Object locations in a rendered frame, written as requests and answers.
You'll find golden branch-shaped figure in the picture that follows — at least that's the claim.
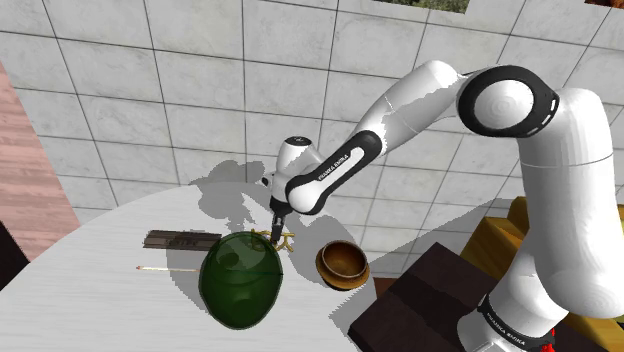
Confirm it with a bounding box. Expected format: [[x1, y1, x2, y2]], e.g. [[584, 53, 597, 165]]
[[251, 227, 296, 254]]

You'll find brown wooden bowl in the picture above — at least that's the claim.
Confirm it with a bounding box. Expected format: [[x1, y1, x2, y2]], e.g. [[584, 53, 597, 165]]
[[314, 239, 371, 292]]

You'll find dark green glass bowl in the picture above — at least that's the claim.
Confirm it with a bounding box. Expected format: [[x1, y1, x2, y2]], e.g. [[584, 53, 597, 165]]
[[198, 230, 285, 330]]

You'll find dark brown flat bar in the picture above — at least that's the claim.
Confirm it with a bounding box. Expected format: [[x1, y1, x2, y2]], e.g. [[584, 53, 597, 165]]
[[142, 229, 223, 253]]

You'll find thin white pencil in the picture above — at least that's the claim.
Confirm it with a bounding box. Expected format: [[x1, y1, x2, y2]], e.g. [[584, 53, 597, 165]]
[[135, 264, 202, 273]]

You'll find dark brown robot stand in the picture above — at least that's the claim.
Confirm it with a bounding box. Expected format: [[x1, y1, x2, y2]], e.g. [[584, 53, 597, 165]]
[[347, 242, 611, 352]]

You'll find white round table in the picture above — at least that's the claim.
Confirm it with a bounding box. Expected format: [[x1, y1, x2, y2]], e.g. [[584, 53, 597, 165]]
[[0, 182, 379, 352]]

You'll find yellow wooden furniture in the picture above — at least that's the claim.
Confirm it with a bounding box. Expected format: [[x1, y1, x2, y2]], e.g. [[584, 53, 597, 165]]
[[460, 196, 624, 352]]

